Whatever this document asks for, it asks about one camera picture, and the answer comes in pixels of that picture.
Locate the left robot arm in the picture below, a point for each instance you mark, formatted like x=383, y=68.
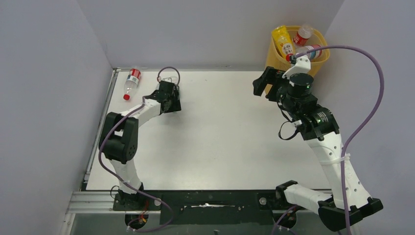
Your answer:
x=118, y=142

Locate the yellow juice bottle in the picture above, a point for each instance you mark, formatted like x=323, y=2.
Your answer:
x=283, y=42

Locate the clear bottle red label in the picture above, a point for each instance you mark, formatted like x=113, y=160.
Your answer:
x=131, y=84

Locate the clear bottle dark green label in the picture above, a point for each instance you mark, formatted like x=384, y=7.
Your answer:
x=172, y=79

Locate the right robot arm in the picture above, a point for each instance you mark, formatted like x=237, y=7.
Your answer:
x=348, y=202

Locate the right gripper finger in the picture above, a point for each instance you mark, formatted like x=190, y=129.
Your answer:
x=270, y=76
x=275, y=94

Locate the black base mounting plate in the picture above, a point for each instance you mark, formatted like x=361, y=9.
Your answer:
x=210, y=207

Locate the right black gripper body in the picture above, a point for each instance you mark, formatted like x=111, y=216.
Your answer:
x=273, y=83

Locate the red label bottle red cap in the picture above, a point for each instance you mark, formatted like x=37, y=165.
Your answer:
x=303, y=35

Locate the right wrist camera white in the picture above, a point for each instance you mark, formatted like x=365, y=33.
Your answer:
x=300, y=64

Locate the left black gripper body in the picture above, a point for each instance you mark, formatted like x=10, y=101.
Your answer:
x=171, y=107

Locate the yellow plastic waste bin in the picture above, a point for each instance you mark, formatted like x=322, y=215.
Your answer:
x=275, y=60

